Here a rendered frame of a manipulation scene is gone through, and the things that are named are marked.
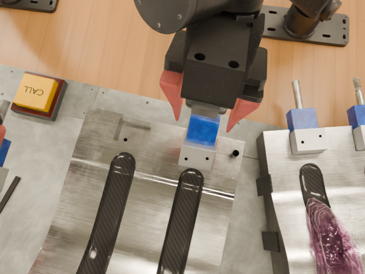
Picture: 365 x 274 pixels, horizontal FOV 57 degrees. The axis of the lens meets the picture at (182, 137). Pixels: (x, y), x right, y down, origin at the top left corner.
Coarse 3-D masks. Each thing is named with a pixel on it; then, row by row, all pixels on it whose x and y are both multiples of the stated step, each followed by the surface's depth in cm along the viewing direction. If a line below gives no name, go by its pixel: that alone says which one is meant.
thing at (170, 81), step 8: (168, 72) 36; (176, 72) 36; (160, 80) 34; (168, 80) 34; (176, 80) 35; (168, 88) 35; (176, 88) 34; (168, 96) 36; (176, 96) 36; (176, 104) 37; (176, 112) 39; (176, 120) 41
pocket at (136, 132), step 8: (120, 120) 54; (128, 120) 55; (136, 120) 55; (120, 128) 55; (128, 128) 56; (136, 128) 56; (144, 128) 56; (120, 136) 56; (128, 136) 56; (136, 136) 56; (144, 136) 56; (136, 144) 55; (144, 144) 55
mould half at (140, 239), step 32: (96, 128) 53; (160, 128) 53; (96, 160) 52; (160, 160) 52; (224, 160) 52; (64, 192) 51; (96, 192) 51; (160, 192) 51; (224, 192) 50; (64, 224) 50; (128, 224) 50; (160, 224) 50; (224, 224) 50; (64, 256) 48; (128, 256) 49; (192, 256) 49
